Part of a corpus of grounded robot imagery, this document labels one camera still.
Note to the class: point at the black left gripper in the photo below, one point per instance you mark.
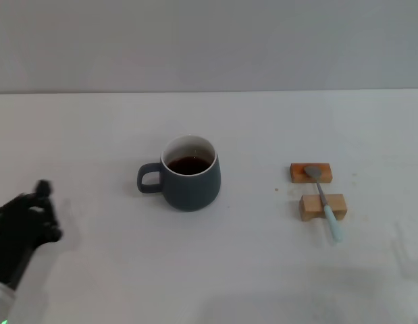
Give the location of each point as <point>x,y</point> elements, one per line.
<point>13,233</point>

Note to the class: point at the dark grey ceramic coffee cup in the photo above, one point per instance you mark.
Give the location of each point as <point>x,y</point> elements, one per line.
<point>191,192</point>

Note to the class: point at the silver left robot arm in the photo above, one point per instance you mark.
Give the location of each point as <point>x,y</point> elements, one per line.
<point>1,300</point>

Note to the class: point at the orange-brown wooden block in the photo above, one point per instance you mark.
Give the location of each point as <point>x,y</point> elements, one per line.
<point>298,173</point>

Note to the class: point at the light wooden notched block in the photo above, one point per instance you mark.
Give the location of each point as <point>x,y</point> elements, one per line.
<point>310,206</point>

